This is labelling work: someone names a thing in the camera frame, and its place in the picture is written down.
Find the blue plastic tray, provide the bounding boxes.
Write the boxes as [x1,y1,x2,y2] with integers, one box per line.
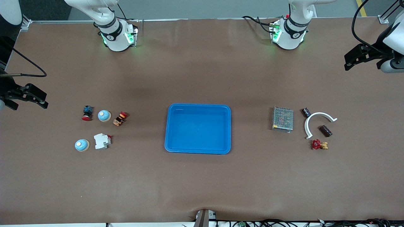
[164,103,231,155]

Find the white curved pipe clamp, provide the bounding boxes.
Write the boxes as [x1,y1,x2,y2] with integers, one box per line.
[304,112,338,139]

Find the white circuit breaker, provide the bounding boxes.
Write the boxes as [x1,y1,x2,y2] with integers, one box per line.
[94,133,112,150]

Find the metal mesh power supply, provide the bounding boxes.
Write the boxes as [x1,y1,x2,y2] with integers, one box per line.
[271,106,294,133]

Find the orange red push button switch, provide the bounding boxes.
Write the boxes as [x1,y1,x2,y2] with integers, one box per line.
[113,111,128,126]

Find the red handled brass valve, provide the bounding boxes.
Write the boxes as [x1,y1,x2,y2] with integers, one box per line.
[312,139,329,150]

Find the black left arm base cables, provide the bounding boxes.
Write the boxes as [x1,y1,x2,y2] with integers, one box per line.
[242,15,276,34]

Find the black right arm base cable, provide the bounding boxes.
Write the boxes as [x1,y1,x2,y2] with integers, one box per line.
[116,3,140,22]

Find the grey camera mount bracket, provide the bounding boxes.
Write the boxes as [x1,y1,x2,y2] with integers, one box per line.
[194,209,217,227]

